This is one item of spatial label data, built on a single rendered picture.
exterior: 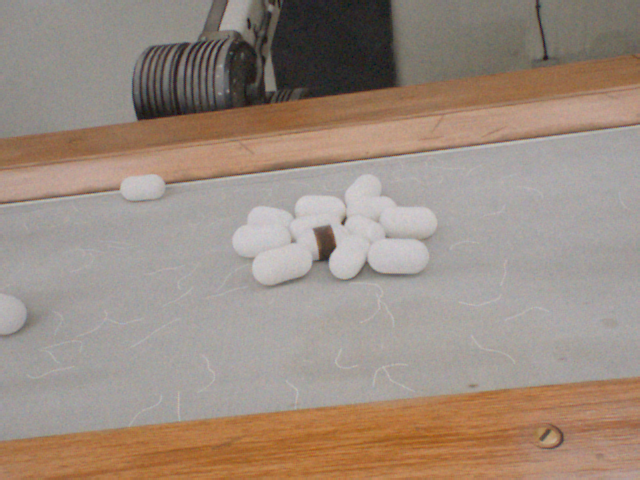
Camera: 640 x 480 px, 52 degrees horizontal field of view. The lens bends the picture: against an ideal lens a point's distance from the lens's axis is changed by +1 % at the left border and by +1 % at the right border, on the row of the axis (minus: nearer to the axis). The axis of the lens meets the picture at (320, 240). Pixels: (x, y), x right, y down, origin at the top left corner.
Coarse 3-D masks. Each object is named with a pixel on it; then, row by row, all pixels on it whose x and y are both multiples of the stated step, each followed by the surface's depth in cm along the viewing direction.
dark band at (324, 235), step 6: (312, 228) 39; (318, 228) 39; (324, 228) 39; (330, 228) 39; (318, 234) 39; (324, 234) 39; (330, 234) 39; (318, 240) 38; (324, 240) 38; (330, 240) 39; (318, 246) 38; (324, 246) 39; (330, 246) 39; (336, 246) 39; (318, 252) 39; (324, 252) 39; (330, 252) 39; (324, 258) 39
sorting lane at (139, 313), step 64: (192, 192) 52; (256, 192) 50; (320, 192) 48; (384, 192) 47; (448, 192) 45; (512, 192) 44; (576, 192) 43; (0, 256) 46; (64, 256) 45; (128, 256) 43; (192, 256) 42; (448, 256) 38; (512, 256) 37; (576, 256) 36; (64, 320) 38; (128, 320) 37; (192, 320) 36; (256, 320) 35; (320, 320) 34; (384, 320) 33; (448, 320) 33; (512, 320) 32; (576, 320) 31; (0, 384) 33; (64, 384) 32; (128, 384) 32; (192, 384) 31; (256, 384) 30; (320, 384) 30; (384, 384) 29; (448, 384) 29; (512, 384) 28
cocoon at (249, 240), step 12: (240, 228) 40; (252, 228) 40; (264, 228) 40; (276, 228) 40; (240, 240) 40; (252, 240) 40; (264, 240) 40; (276, 240) 39; (288, 240) 40; (240, 252) 40; (252, 252) 40
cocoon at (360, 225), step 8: (352, 216) 40; (360, 216) 40; (352, 224) 40; (360, 224) 39; (368, 224) 39; (376, 224) 39; (352, 232) 40; (360, 232) 39; (368, 232) 39; (376, 232) 39; (384, 232) 39; (368, 240) 39; (376, 240) 39
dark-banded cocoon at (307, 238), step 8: (336, 224) 39; (304, 232) 39; (312, 232) 39; (336, 232) 39; (344, 232) 39; (304, 240) 39; (312, 240) 38; (336, 240) 39; (312, 248) 38; (312, 256) 39
